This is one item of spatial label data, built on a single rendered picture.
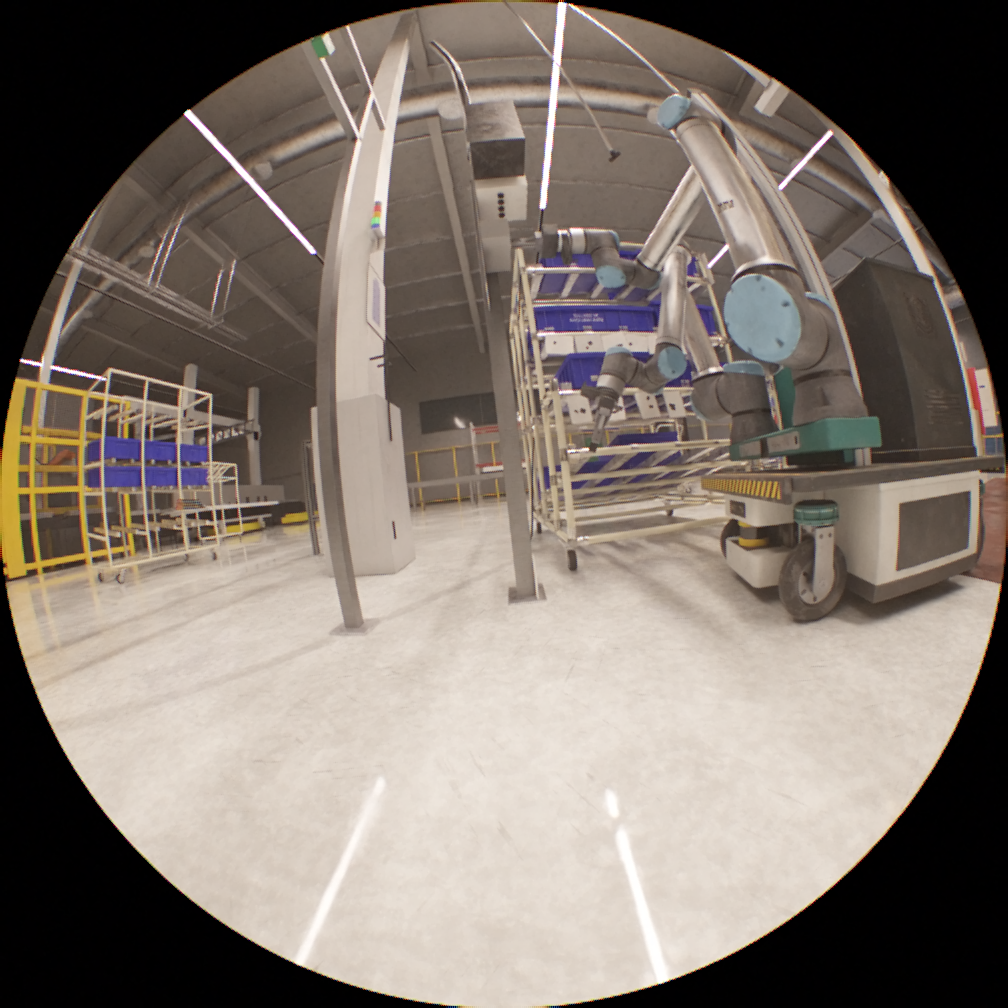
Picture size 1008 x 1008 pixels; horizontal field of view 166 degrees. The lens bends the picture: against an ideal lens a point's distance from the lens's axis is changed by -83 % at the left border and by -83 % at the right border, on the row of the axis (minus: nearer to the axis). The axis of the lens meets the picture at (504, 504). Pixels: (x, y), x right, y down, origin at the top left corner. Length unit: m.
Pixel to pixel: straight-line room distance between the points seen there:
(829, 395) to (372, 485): 1.72
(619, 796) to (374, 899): 0.28
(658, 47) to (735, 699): 11.39
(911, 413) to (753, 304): 0.54
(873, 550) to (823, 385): 0.35
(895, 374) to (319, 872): 1.34
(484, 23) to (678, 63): 4.64
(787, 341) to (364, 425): 1.66
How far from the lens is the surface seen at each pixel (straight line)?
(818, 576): 0.82
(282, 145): 8.89
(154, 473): 3.71
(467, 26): 10.24
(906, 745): 0.59
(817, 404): 0.79
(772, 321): 0.65
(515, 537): 1.08
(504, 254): 1.21
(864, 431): 0.81
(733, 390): 1.24
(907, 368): 1.05
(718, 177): 0.86
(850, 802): 0.49
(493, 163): 1.24
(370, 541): 1.75
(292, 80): 10.93
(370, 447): 1.74
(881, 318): 1.10
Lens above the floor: 0.35
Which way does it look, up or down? 3 degrees down
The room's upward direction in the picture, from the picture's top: 6 degrees counter-clockwise
